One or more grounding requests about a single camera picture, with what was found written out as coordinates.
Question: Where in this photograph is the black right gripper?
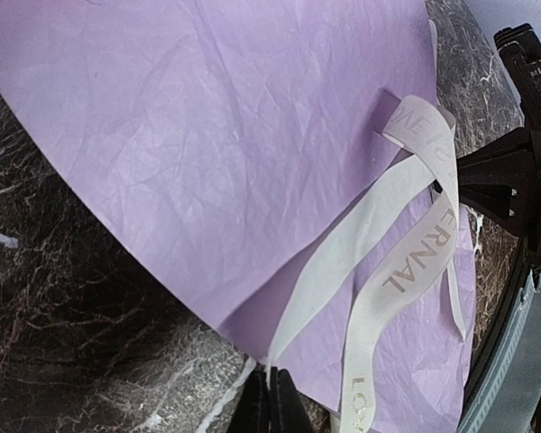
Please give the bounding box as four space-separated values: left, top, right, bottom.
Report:
457 24 541 268

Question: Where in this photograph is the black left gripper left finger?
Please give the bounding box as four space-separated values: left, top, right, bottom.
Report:
226 370 271 433

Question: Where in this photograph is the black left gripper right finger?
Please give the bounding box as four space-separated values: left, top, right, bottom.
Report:
270 367 311 433

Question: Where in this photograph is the white printed ribbon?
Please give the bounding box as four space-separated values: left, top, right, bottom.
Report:
268 95 465 432

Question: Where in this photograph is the purple and pink wrapping paper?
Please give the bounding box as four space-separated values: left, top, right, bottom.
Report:
0 1 474 432

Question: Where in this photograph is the black front rail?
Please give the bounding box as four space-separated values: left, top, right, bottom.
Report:
463 242 529 413

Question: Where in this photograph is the grey cable duct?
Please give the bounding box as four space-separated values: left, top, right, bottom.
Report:
457 274 541 432

